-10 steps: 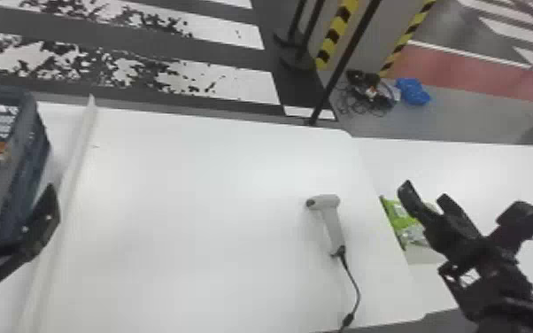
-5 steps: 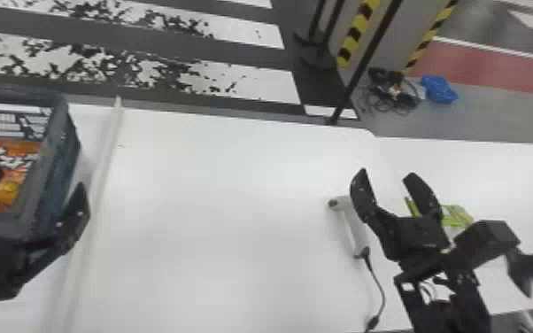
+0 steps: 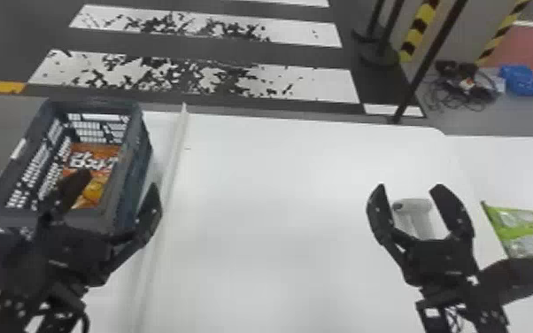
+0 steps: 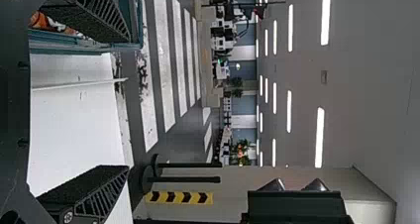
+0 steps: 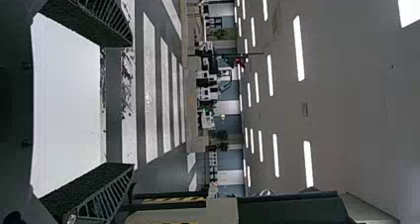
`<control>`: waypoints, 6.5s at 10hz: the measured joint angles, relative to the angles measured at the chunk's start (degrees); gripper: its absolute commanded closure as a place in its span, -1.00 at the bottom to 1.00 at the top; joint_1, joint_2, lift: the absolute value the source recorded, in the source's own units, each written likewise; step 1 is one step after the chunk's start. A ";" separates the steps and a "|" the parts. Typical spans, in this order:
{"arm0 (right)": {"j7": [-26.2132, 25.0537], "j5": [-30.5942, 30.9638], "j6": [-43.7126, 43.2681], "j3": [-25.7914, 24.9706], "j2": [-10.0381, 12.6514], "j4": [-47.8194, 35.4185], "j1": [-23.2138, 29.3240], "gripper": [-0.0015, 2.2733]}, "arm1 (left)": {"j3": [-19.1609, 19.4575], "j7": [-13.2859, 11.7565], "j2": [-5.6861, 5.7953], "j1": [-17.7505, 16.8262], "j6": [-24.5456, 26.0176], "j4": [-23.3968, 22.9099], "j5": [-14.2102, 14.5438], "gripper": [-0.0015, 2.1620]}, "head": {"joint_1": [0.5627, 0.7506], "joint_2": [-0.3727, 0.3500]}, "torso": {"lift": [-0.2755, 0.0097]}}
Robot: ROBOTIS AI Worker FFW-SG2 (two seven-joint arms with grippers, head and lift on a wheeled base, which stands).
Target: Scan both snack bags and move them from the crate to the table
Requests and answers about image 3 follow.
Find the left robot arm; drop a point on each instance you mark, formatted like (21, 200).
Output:
(25, 309)

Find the white bottle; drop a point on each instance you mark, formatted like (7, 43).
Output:
(414, 216)

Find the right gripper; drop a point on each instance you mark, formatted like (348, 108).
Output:
(443, 260)

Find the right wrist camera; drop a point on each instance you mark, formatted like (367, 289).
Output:
(517, 279)

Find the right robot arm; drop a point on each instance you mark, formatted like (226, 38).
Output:
(457, 311)

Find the blue basket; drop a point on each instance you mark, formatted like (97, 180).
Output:
(122, 186)

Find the blue bag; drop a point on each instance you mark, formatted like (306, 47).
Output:
(522, 80)

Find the orange snack packet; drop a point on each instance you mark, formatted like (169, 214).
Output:
(95, 168)

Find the green snack packet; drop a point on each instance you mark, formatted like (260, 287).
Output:
(527, 232)

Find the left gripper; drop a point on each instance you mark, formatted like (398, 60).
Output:
(73, 251)

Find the yellow black striped post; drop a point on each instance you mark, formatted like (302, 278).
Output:
(501, 32)
(417, 28)

